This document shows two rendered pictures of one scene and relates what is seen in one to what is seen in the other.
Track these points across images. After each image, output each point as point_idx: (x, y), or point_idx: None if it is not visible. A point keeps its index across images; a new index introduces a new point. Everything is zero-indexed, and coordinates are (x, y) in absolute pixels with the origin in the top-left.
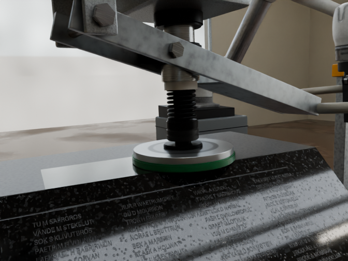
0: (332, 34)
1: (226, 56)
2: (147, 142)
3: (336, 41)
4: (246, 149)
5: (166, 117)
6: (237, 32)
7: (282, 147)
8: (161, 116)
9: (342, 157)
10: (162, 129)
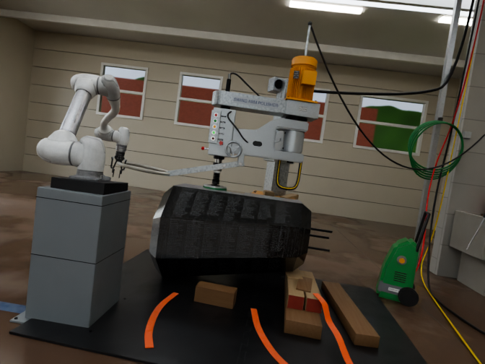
0: (124, 139)
1: (73, 132)
2: (208, 190)
3: (125, 143)
4: (197, 185)
5: (112, 193)
6: (81, 115)
7: (189, 184)
8: (107, 193)
9: None
10: (110, 206)
